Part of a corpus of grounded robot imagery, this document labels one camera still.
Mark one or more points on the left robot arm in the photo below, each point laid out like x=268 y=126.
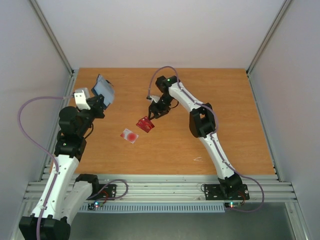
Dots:
x=56 y=209

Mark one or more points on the blue slotted cable duct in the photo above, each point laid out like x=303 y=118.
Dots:
x=132 y=208

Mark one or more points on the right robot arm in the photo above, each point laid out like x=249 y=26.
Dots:
x=202 y=125

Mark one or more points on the blue card holder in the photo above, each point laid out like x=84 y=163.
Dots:
x=105 y=88

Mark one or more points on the right rear aluminium post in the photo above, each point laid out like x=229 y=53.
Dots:
x=269 y=34

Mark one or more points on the aluminium rail frame front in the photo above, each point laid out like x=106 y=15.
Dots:
x=188 y=188

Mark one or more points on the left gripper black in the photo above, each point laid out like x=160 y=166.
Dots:
x=98 y=106

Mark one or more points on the red VIP card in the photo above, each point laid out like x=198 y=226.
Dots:
x=148 y=127

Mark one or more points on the left rear aluminium post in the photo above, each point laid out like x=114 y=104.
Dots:
x=44 y=22

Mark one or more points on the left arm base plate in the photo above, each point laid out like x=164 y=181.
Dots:
x=109 y=193

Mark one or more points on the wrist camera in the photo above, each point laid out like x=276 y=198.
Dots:
x=153 y=98
x=81 y=95

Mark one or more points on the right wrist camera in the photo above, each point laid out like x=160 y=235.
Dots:
x=153 y=98

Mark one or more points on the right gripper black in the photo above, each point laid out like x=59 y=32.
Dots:
x=158 y=110

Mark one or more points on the aluminium post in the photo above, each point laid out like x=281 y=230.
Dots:
x=44 y=22
x=269 y=34

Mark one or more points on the left circuit board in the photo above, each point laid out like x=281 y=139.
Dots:
x=94 y=206

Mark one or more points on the right circuit board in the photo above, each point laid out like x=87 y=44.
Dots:
x=233 y=205

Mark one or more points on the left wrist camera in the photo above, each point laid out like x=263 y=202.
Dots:
x=81 y=95

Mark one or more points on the circuit board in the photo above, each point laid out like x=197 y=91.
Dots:
x=233 y=205
x=94 y=206

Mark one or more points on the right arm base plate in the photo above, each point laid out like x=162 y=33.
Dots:
x=213 y=192

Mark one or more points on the white card red circle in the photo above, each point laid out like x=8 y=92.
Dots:
x=129 y=135

